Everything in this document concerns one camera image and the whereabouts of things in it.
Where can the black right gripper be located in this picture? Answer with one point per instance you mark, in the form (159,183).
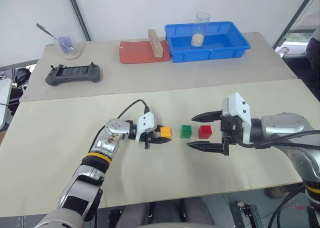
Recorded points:
(228,129)

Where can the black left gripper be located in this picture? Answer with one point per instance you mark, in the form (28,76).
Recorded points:
(150,137)

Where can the yellow cube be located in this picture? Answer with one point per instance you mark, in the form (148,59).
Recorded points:
(165,132)

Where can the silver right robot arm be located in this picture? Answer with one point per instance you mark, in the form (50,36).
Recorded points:
(282,128)

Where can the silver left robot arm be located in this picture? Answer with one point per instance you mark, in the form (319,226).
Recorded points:
(80,188)

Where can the red cube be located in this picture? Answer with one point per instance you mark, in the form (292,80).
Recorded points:
(205,132)

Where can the green cube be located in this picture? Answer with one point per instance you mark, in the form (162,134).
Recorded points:
(186,132)

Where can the blue plastic bin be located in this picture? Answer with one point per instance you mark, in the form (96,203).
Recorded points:
(225,53)

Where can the red mat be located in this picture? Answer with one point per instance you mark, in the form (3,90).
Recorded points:
(137,53)

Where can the wooden block with holes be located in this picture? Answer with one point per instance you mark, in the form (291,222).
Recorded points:
(156,46)

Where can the tall clear glass cylinder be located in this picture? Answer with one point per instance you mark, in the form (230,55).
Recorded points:
(198,41)

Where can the brown round object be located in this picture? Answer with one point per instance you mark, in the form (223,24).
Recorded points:
(276,192)

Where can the grey handheld controller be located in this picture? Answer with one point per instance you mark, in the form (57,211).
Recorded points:
(72,74)

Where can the small white object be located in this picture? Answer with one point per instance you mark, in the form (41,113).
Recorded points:
(282,51)

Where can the clear beaker with grains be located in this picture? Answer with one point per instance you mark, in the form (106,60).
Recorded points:
(72,54)

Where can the dark fabric shape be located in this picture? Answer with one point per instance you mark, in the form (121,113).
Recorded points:
(314,63)

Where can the purple scoop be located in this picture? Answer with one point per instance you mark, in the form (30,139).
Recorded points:
(65,41)

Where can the grey metal pole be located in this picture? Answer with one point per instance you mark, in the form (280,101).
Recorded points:
(77,11)

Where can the black bag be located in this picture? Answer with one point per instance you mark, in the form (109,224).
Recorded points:
(22,76)

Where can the metal spoon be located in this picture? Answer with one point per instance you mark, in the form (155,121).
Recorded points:
(46,31)

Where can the white side table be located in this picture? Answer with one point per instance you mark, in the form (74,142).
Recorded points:
(5,98)

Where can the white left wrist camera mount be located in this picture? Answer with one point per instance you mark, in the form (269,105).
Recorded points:
(146,123)

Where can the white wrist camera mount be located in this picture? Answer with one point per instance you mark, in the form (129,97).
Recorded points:
(240,113)
(146,123)

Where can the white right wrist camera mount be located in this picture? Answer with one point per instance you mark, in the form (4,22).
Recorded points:
(240,113)

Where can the black metal frame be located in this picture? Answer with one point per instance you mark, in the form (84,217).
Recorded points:
(250,214)

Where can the dark window frame bar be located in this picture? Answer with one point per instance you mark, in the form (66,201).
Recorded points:
(297,13)

